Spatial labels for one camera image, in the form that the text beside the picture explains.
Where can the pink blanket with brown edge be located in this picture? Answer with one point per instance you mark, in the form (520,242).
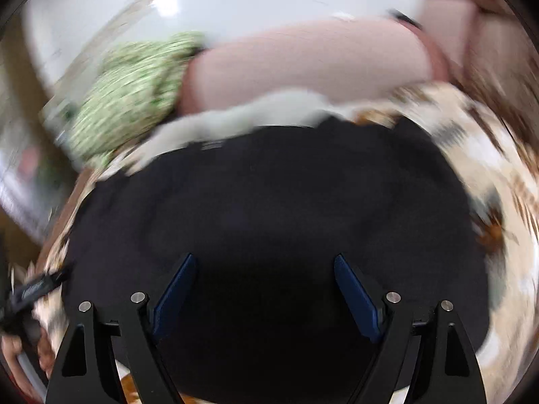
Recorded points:
(294,63)

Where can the green patterned pillow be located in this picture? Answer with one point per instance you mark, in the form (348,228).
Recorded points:
(126,92)

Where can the leaf print blanket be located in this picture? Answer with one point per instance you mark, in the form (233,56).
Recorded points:
(484,155)

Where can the dark coat with fur collar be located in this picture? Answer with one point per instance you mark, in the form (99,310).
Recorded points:
(273,197)

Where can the brown quilted bedspread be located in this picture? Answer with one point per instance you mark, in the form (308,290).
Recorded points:
(78,195)

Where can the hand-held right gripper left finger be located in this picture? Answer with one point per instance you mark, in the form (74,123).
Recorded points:
(174,294)

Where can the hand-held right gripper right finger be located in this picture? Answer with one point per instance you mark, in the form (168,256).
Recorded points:
(358,296)

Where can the person's left hand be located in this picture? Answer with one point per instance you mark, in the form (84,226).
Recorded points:
(12,362)

